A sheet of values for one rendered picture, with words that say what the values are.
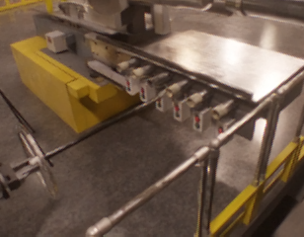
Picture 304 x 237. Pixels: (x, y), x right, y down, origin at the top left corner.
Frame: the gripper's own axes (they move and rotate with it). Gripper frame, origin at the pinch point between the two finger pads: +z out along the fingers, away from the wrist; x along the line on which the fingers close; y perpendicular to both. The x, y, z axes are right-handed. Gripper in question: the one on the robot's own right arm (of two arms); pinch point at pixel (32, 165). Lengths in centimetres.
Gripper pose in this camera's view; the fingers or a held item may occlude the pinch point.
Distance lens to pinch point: 135.9
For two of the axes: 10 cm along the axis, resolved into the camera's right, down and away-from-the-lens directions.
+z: 7.6, -4.0, 5.1
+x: -6.5, -3.7, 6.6
